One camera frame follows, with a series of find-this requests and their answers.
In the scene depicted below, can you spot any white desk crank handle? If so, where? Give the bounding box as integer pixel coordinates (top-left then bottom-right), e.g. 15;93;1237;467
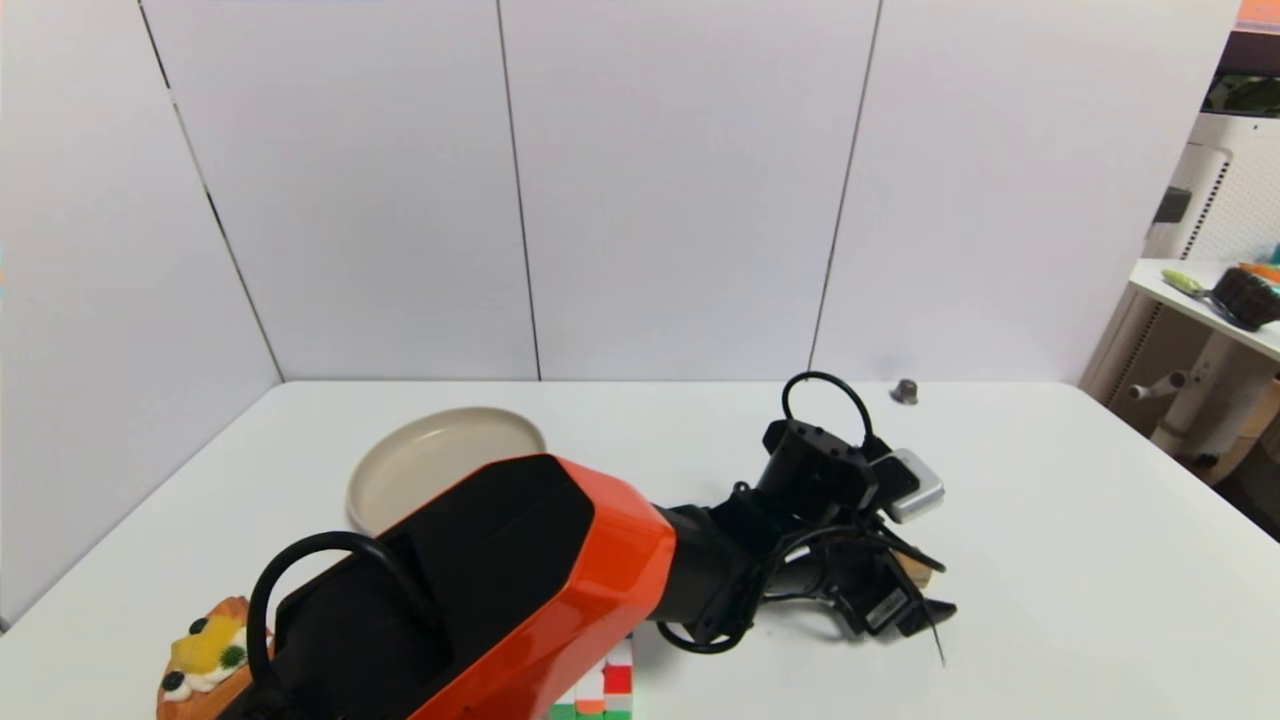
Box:
1127;369;1193;402

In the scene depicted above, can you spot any white side desk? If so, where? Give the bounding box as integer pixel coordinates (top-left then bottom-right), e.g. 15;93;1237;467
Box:
1080;258;1280;483

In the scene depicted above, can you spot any white perforated panel cabinet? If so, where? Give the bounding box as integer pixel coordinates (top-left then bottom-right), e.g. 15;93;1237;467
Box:
1144;110;1280;264

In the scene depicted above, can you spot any colourful puzzle cube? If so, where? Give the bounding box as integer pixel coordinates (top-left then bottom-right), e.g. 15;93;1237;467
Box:
548;636;635;720

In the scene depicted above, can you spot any silver grey wrist camera box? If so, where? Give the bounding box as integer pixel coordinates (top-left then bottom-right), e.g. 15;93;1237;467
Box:
871;448;947;525

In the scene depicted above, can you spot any dark bristle brush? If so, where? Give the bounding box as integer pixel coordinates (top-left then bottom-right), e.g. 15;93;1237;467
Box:
1208;265;1280;332

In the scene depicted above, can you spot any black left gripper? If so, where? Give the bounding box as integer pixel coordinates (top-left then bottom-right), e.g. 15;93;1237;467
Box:
823;540;958;638

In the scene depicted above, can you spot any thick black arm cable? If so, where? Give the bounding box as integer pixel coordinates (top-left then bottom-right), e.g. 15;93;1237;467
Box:
246;531;443;696

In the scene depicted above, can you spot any orange toy food with toppings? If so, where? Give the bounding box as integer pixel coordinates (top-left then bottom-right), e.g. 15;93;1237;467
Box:
156;596;273;720

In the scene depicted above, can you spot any beige brown round plate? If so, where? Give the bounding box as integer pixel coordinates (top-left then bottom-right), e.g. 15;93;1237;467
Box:
346;406;549;537

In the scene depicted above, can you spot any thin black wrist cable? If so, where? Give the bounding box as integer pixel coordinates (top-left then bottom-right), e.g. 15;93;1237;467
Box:
654;371;946;668

